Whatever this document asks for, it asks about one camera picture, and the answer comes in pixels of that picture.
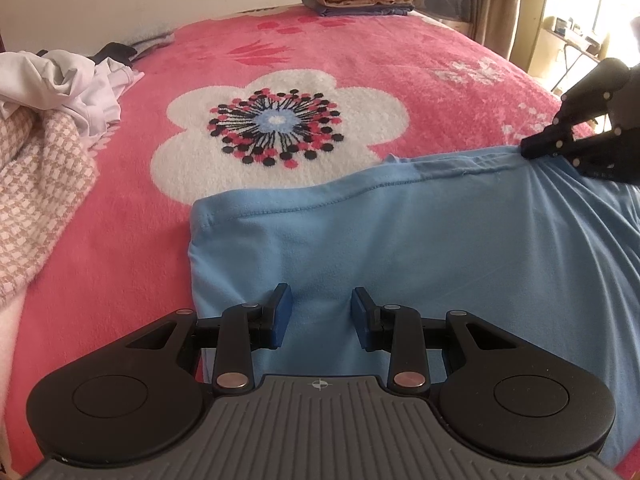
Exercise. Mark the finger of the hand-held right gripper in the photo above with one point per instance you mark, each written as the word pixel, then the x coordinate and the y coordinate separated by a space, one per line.
pixel 542 144
pixel 610 155

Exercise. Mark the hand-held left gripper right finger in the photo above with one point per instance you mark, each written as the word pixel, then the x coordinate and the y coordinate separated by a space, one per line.
pixel 361 318

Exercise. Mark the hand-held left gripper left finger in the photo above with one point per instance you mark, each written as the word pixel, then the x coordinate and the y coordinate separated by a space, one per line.
pixel 282 318

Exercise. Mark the light blue t-shirt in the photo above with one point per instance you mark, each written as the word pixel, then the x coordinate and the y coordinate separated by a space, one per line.
pixel 425 240

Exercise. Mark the folding table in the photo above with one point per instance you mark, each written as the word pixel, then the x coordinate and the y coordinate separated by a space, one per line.
pixel 575 45

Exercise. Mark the clear plastic container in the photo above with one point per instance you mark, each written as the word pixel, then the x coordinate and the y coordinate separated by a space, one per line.
pixel 562 25

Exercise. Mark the beige curtain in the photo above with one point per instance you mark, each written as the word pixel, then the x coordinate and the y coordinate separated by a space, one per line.
pixel 505 5

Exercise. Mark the pink floral blanket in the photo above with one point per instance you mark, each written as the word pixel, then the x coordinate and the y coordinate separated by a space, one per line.
pixel 150 240

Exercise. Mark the navy folded garment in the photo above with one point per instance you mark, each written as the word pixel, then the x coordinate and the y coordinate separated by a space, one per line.
pixel 360 10

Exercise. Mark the beige checkered garment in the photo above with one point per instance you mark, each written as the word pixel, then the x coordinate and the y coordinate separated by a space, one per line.
pixel 40 195

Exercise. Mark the grey garment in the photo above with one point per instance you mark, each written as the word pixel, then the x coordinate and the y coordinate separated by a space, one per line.
pixel 152 42

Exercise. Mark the white crumpled garment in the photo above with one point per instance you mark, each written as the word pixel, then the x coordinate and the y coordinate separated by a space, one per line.
pixel 75 85

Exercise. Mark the black crumpled garment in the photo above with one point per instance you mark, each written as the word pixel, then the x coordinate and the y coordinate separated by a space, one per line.
pixel 115 52

